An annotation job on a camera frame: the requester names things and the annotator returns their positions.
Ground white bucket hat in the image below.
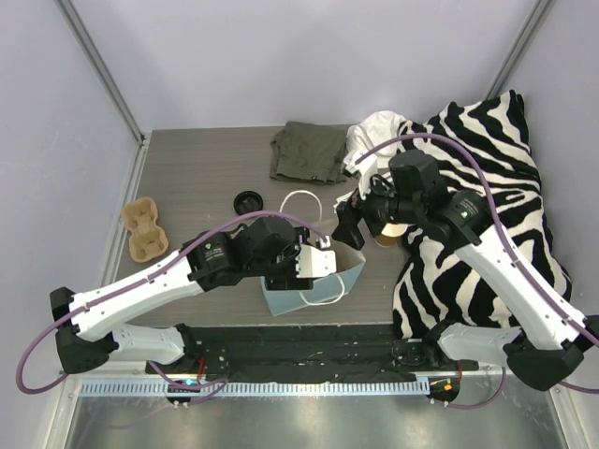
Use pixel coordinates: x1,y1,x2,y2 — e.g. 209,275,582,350
343,110,407,172

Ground light blue paper bag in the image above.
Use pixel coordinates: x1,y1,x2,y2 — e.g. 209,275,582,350
260,236,366,316

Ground white paper straws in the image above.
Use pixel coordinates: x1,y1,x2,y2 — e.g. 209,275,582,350
333,188,360,211

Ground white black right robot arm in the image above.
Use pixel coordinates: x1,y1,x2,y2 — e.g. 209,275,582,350
332,151,598,391

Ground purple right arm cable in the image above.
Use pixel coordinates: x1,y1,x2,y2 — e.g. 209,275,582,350
355,133,599,411

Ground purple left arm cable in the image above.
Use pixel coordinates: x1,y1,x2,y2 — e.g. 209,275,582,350
16,210,331,408

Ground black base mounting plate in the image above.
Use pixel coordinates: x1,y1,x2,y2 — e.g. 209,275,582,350
161,325,479,384

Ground white slotted cable duct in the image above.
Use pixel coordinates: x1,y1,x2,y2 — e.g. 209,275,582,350
79,378,430,398

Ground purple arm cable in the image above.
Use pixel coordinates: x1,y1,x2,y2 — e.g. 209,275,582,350
355,133,599,411
16,210,331,408

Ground olive green folded cloth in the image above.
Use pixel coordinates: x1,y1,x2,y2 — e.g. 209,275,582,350
270,121,348,185

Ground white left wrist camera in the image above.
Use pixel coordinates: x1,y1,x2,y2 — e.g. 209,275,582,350
296,244,337,279

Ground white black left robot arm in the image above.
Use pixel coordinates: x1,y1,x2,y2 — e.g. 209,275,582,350
50,216,313,374

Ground zebra striped blanket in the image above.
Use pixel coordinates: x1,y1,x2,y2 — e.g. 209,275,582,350
392,91,573,339

